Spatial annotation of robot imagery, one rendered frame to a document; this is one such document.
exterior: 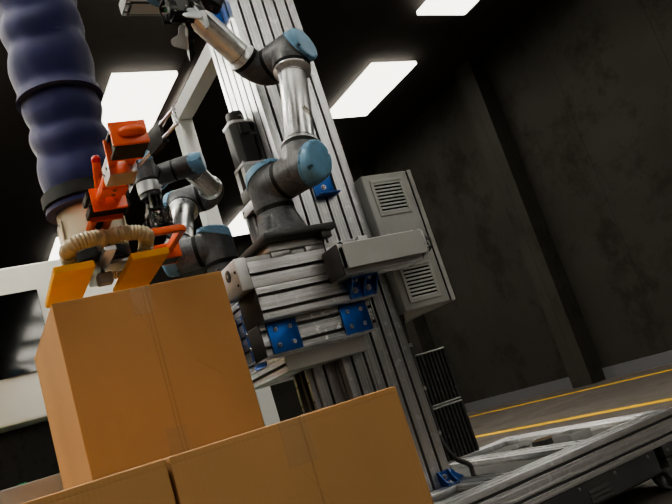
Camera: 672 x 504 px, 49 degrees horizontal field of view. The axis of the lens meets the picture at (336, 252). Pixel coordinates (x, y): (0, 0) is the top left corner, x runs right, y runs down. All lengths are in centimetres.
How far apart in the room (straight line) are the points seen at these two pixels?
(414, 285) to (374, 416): 118
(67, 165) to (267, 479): 120
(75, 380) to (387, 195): 121
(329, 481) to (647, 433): 149
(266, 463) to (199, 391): 63
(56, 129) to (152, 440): 90
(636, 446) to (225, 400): 128
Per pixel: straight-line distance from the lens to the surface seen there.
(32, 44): 225
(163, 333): 175
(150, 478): 109
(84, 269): 192
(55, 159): 212
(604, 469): 234
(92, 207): 185
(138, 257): 194
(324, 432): 118
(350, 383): 223
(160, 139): 157
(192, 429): 173
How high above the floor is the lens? 53
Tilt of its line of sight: 12 degrees up
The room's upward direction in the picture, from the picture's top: 18 degrees counter-clockwise
